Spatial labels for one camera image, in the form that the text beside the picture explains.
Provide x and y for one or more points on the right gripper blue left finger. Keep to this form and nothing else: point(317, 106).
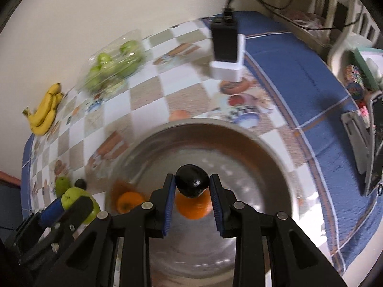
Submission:
point(152, 219)

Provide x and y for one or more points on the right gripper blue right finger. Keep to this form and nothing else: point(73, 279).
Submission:
point(235, 219)

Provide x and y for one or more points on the orange with stem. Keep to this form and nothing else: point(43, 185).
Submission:
point(128, 201)

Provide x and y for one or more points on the large orange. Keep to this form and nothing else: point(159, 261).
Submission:
point(194, 208)

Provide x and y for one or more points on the dark avocado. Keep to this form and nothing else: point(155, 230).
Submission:
point(191, 180)

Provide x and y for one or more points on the round green fruit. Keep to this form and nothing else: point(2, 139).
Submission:
point(62, 184)

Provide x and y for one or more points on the dark plum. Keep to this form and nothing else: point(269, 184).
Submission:
point(81, 183)

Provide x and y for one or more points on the silver metal bowl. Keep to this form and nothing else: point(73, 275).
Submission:
point(193, 253)

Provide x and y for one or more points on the yellow banana bunch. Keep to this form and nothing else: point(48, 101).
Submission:
point(42, 119)

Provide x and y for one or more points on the checkered fruit print tablecloth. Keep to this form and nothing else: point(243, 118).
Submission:
point(287, 96)

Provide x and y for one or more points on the grey tablet stand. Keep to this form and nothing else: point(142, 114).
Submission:
point(359, 138)

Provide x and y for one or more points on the clear plastic fruit box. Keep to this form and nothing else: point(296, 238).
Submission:
point(106, 72)

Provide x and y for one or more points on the black power adapter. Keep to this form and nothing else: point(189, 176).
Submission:
point(224, 30)

